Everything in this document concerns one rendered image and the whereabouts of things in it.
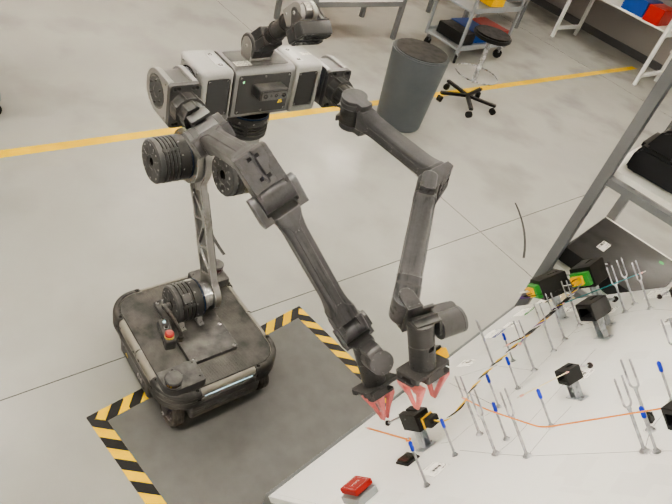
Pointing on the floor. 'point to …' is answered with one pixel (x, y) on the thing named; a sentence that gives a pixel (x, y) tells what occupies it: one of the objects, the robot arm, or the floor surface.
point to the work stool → (480, 67)
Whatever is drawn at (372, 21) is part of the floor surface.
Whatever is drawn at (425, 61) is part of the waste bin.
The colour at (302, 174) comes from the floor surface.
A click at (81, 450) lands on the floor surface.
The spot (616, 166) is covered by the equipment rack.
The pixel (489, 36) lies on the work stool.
